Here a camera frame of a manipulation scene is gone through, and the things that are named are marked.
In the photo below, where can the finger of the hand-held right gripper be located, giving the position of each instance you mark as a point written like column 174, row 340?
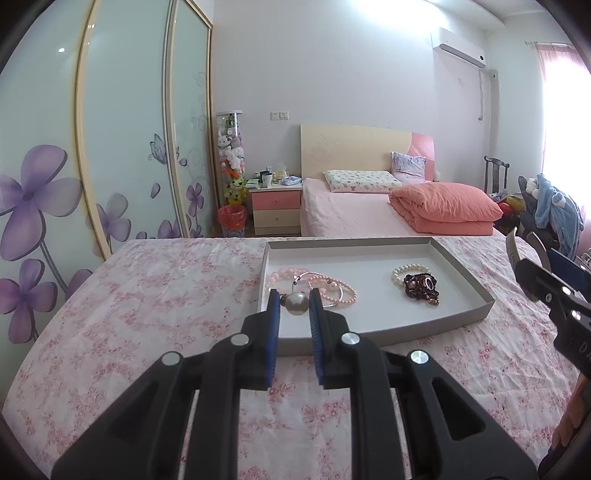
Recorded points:
column 535, row 279
column 570, row 270

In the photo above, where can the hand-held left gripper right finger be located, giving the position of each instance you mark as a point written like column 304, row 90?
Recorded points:
column 316, row 337

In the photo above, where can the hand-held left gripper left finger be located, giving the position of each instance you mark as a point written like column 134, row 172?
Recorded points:
column 274, row 337

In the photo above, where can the pearl earring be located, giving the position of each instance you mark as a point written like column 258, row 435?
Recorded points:
column 295, row 303

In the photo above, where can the thin silver bangle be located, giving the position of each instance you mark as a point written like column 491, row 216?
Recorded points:
column 295, row 279

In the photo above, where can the grey cardboard tray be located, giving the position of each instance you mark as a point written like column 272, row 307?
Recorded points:
column 369, row 300

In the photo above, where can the person's right forearm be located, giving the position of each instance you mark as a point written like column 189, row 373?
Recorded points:
column 568, row 415

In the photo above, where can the blue plush robe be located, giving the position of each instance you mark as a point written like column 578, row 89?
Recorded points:
column 558, row 207

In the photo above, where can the dark wooden chair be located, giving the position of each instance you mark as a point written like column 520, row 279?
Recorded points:
column 496, row 175

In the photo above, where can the folded orange duvet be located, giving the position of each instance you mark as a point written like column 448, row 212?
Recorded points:
column 443, row 205

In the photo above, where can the red mesh trash bin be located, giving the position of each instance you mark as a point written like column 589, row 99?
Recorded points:
column 232, row 221

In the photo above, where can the pink mattress sheet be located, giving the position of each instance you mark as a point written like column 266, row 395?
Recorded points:
column 341, row 212

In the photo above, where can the pink nightstand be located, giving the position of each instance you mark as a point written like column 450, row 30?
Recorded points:
column 274, row 207

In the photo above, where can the pink floral bedsheet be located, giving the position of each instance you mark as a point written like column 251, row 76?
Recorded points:
column 138, row 300

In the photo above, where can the yellow-green plush toy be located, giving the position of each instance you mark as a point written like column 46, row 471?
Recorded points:
column 235, row 191

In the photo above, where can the pink curtain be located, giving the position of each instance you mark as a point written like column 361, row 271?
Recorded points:
column 563, row 115

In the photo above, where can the patterned white pillow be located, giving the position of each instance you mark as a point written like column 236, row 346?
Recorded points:
column 360, row 181

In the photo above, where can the white air conditioner pipe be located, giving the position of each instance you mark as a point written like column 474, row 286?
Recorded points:
column 494, row 115

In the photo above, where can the purple pillow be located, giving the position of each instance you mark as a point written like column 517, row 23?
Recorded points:
column 408, row 164

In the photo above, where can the cream and pink headboard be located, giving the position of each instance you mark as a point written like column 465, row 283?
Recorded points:
column 351, row 147

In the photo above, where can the plush toy display tube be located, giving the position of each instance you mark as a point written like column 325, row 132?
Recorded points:
column 231, row 147

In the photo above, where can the white air conditioner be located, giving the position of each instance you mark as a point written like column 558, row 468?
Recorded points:
column 457, row 46

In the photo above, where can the flower print sliding wardrobe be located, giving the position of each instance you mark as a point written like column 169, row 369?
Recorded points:
column 46, row 138

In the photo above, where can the white wall socket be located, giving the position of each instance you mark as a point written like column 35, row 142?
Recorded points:
column 279, row 115

